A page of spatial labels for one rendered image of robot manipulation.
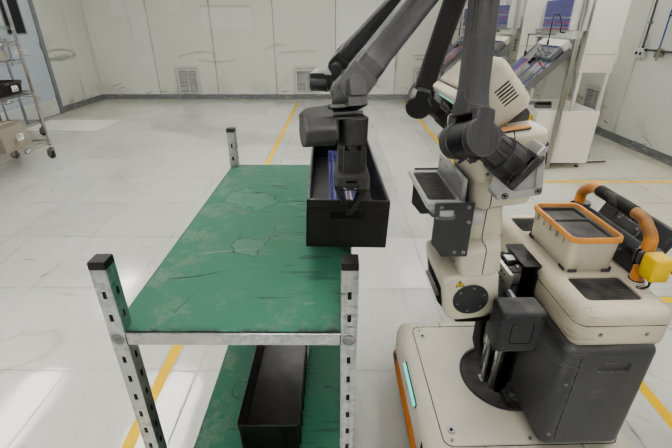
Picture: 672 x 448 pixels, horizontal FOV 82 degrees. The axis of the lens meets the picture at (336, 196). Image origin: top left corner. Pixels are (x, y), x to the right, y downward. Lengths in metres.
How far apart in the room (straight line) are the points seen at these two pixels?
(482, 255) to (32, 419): 1.85
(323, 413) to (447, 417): 0.41
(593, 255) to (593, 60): 3.55
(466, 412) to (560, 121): 3.64
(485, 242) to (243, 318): 0.69
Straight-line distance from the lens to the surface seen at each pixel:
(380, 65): 0.75
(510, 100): 1.01
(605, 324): 1.22
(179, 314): 0.83
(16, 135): 5.32
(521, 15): 5.89
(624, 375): 1.39
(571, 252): 1.26
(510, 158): 0.87
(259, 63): 8.26
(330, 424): 1.35
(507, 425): 1.54
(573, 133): 4.80
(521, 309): 1.20
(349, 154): 0.72
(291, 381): 1.44
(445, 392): 1.56
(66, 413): 2.12
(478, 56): 0.87
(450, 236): 1.06
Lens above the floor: 1.46
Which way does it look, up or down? 24 degrees down
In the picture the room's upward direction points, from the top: straight up
